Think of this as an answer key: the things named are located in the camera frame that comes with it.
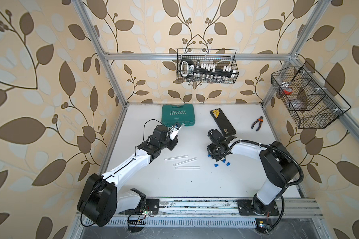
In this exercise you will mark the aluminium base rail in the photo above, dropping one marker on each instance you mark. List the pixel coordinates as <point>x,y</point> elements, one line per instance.
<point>213,213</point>

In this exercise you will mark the orange black pliers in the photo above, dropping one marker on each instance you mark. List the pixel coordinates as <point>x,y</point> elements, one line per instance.
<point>258,123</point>

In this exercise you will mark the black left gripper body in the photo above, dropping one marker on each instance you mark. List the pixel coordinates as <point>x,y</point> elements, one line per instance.
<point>168,143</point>

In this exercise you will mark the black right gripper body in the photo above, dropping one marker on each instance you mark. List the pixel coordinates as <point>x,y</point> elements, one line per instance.
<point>212,149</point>

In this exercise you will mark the aluminium frame post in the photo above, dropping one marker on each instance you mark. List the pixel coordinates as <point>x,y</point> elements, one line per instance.
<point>80,9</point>

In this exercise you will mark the black tool case yellow label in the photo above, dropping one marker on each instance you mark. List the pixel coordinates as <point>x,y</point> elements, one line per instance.
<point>222,122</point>

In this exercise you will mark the black wire basket right wall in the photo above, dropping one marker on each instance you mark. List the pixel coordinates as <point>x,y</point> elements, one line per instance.
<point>312,101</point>

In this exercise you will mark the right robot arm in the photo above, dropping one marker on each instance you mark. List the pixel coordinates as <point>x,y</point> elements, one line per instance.
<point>281,169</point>

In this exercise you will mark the black wire basket back wall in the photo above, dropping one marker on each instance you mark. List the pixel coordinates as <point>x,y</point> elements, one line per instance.
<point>219,57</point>

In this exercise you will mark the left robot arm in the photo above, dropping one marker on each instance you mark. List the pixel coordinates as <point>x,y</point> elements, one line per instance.
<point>100,199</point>

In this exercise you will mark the green plastic tool case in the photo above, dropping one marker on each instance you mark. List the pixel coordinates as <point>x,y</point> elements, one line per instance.
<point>182,114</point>

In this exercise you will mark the black wire basket wall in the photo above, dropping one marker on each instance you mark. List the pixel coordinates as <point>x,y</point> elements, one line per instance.
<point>312,101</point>
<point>219,57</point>

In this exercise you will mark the black socket holder rail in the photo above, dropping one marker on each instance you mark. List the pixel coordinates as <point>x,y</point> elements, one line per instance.
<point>190,69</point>

